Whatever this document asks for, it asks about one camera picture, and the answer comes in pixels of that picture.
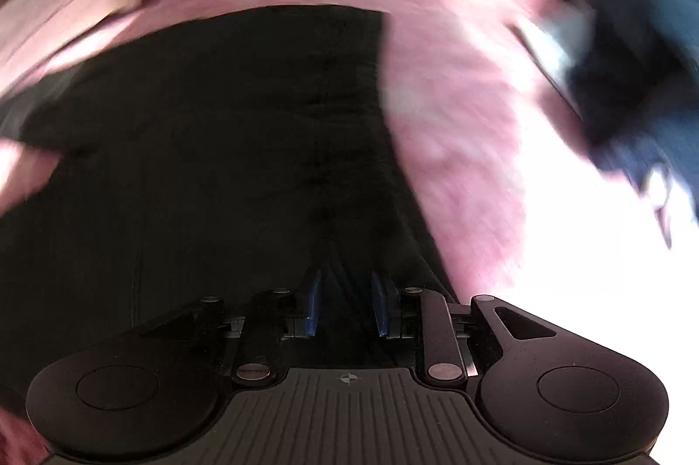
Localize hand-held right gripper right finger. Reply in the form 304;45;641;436
370;270;580;384

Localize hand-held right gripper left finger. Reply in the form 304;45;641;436
131;268;324;384

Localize dark grey pants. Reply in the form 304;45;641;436
0;4;460;411

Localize pink floral blanket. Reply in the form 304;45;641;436
0;0;699;465

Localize white cloth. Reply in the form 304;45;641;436
524;14;596;83

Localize blue jeans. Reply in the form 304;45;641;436
568;0;699;247

